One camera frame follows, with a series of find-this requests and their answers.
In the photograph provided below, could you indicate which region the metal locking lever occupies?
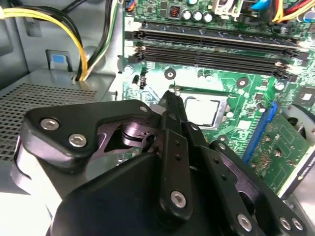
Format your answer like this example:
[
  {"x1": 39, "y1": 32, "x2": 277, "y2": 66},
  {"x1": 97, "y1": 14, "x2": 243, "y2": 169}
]
[{"x1": 169, "y1": 80, "x2": 183, "y2": 97}]

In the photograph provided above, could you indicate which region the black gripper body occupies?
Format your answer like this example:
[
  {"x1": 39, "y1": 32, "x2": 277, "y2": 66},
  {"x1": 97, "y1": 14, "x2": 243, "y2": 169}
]
[{"x1": 50, "y1": 124, "x2": 237, "y2": 236}]

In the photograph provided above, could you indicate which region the metal socket cover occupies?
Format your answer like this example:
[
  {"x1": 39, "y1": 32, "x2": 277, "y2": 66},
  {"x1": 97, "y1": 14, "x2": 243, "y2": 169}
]
[{"x1": 177, "y1": 93, "x2": 231, "y2": 130}]

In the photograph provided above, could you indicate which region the silver CPU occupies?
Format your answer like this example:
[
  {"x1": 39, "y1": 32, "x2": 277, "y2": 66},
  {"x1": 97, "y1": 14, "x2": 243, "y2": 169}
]
[{"x1": 184, "y1": 98, "x2": 221, "y2": 127}]

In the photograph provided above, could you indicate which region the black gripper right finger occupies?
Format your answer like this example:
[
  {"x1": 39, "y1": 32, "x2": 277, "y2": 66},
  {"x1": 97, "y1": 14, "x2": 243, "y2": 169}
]
[{"x1": 173, "y1": 90, "x2": 308, "y2": 236}]

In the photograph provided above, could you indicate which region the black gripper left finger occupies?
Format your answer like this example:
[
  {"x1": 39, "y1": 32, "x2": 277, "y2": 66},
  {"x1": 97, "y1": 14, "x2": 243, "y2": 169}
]
[{"x1": 19, "y1": 89, "x2": 194, "y2": 224}]

